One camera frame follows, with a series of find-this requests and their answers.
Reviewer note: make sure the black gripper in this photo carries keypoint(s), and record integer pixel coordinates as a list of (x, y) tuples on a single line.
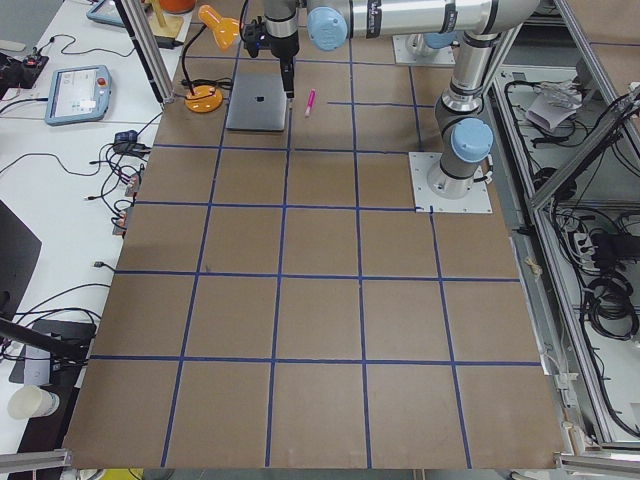
[(283, 46)]

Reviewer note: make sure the pink marker pen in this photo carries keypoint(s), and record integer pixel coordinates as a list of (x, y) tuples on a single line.
[(310, 103)]

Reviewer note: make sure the silver laptop notebook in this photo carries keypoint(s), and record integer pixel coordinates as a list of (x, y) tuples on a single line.
[(257, 103)]

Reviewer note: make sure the orange desk lamp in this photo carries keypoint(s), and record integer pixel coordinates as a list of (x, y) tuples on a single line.
[(206, 61)]

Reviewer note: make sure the black power adapter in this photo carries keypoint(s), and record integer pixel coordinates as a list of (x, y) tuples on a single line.
[(165, 42)]

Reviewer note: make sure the wooden stand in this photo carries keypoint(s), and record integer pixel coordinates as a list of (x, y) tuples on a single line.
[(164, 25)]

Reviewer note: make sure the orange cylindrical container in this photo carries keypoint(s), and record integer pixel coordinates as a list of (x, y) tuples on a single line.
[(177, 6)]

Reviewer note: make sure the blue teach pendant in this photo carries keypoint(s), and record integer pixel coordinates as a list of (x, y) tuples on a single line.
[(78, 95), (105, 12)]

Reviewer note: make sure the white paper cup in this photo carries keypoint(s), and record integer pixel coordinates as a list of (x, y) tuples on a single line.
[(31, 401)]

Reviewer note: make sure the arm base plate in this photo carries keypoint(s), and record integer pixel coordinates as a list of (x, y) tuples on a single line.
[(435, 192), (443, 58)]

